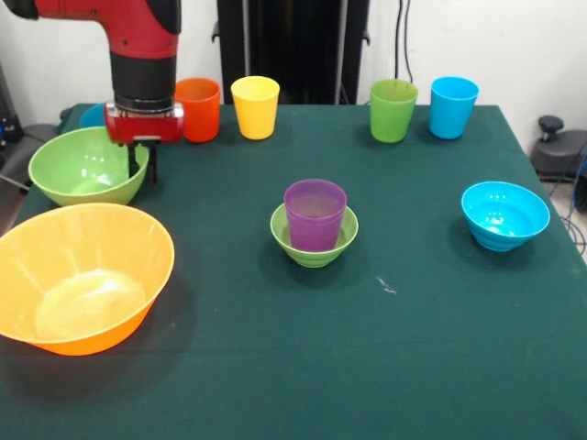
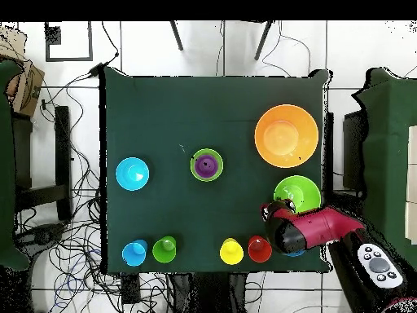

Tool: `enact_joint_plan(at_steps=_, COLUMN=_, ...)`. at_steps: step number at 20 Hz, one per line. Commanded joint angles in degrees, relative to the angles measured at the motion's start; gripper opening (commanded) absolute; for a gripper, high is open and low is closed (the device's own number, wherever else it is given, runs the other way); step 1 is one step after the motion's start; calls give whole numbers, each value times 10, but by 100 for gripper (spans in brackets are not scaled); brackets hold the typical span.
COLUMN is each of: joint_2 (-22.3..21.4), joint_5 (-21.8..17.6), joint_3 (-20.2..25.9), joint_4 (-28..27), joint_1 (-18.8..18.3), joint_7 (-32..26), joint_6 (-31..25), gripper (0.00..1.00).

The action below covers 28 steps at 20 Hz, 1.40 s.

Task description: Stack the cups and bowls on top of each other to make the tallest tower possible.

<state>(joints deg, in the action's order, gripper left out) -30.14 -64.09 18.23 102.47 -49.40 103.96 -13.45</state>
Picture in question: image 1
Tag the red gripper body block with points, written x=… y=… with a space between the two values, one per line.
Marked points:
x=147 y=128

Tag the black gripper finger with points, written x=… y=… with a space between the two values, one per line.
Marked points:
x=133 y=160
x=152 y=165

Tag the large green bowl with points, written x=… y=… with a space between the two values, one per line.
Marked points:
x=82 y=174

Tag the purple cup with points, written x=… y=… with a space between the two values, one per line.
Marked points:
x=315 y=229

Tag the small green bowl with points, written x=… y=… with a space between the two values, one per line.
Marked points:
x=314 y=259

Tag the small cyan bowl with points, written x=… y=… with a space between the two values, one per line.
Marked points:
x=504 y=215

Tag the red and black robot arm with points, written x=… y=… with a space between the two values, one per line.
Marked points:
x=137 y=46

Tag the large blue bowl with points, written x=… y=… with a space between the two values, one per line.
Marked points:
x=94 y=117

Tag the red-orange cup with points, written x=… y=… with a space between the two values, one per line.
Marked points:
x=202 y=114

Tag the grey floor base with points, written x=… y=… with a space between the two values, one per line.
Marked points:
x=27 y=151

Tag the yellow cup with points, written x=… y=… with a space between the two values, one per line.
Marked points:
x=255 y=114

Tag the black equipment box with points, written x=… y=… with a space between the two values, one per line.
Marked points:
x=8 y=114

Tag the large orange bowl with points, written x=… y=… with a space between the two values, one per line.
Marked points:
x=82 y=284

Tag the dark green tablecloth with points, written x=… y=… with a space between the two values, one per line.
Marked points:
x=321 y=344

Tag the green cup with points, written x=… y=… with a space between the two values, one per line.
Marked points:
x=394 y=114

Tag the blue cup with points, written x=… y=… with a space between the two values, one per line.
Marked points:
x=453 y=110

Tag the grey base with black knob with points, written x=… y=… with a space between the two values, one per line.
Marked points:
x=557 y=156

